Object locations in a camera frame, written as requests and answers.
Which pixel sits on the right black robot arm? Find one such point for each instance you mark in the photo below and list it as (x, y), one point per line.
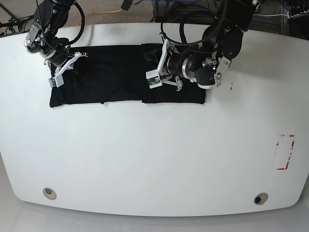
(49, 16)

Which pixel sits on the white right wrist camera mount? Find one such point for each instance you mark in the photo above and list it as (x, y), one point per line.
(56, 79)

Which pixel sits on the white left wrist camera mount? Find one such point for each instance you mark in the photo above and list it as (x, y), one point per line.
(161, 75)

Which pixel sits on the black T-shirt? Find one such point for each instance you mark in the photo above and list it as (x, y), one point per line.
(118, 73)

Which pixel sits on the red tape rectangle marking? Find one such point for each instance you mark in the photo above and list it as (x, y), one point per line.
(283, 151)

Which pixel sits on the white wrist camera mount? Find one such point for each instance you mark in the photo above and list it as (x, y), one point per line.
(56, 79)
(161, 75)

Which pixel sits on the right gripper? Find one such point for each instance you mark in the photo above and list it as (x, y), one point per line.
(50, 47)

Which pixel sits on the table cable grommet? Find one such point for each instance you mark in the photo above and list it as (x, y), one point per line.
(261, 198)
(49, 193)

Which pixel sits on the left table cable grommet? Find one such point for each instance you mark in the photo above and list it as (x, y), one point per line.
(49, 193)

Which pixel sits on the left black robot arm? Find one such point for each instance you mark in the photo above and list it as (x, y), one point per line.
(224, 36)

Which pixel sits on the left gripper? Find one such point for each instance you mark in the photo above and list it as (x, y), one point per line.
(206, 71)

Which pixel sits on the right table cable grommet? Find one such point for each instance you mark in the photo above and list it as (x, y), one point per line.
(261, 198)

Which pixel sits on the black tripod stand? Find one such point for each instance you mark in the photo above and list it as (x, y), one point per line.
(14, 25)

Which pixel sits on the white power strip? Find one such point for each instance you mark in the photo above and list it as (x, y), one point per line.
(298, 11)

